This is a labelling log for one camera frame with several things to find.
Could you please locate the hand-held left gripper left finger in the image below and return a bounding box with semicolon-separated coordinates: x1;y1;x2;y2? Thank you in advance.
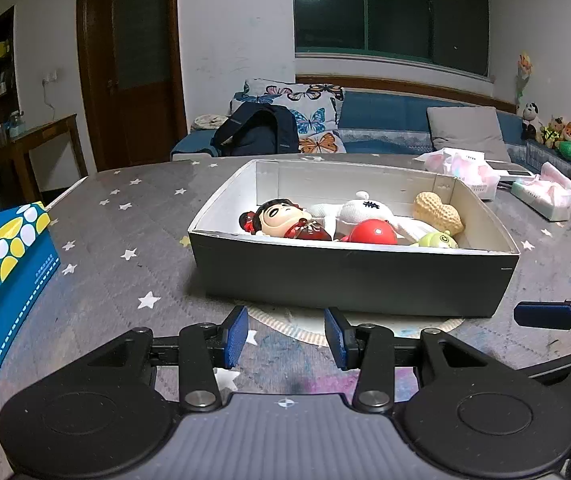
72;306;249;412

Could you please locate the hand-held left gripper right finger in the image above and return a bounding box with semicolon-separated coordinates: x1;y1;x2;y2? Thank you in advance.
324;307;496;412

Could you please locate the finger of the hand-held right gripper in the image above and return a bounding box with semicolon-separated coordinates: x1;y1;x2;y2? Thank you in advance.
514;290;571;347

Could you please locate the grey cardboard box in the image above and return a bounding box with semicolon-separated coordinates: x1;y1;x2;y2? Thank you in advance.
188;159;521;318

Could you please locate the red round toy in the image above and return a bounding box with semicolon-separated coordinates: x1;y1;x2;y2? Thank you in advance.
339;220;399;246

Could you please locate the black-haired doll figurine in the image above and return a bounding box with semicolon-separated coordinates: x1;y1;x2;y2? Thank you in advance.
238;198;333;242

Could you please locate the green alien toy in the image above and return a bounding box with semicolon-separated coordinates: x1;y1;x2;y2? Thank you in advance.
413;230;460;250

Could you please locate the round white mat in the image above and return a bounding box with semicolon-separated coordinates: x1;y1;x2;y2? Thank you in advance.
248;305;466;346

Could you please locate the pink green tissue pack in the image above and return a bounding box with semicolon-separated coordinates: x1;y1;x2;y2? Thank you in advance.
510;161;571;222

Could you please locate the white plush toy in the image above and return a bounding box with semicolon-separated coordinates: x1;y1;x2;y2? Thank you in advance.
310;190;421;241

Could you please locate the tan peanut toy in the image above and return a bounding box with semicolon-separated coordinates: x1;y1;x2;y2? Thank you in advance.
413;191;465;237

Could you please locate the white flat device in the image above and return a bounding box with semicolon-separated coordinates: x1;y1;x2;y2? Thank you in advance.
485;160;536;182

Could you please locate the brown plush yellow vest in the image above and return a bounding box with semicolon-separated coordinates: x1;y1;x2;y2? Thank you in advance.
543;116;566;149

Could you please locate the panda plush toy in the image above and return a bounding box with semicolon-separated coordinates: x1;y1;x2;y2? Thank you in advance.
520;101;544;141

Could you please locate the grey cushion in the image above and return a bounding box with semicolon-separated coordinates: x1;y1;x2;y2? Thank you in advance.
426;106;511;163

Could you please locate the dark blue backpack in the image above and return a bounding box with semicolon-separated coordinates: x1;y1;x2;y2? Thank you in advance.
211;104;300;158

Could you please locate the beige patterned cloth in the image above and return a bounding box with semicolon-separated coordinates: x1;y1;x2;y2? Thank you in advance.
192;112;227;132

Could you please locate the butterfly print pillow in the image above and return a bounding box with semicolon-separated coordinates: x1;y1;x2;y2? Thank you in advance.
230;79;346;155

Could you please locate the blue sofa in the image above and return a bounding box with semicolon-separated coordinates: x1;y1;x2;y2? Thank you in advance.
170;90;571;181

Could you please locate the blue dotted tissue box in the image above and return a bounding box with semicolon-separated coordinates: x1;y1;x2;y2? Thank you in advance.
0;201;61;398

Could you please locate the brown wooden side table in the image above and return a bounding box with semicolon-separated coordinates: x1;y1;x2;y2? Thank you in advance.
0;114;88;201

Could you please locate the brown wooden door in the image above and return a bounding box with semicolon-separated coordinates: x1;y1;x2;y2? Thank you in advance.
76;0;188;173

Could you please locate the green framed window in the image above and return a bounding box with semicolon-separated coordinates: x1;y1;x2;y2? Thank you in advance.
293;0;496;81

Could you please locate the yellow flower wall decoration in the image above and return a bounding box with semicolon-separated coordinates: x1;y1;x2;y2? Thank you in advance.
515;51;534;101

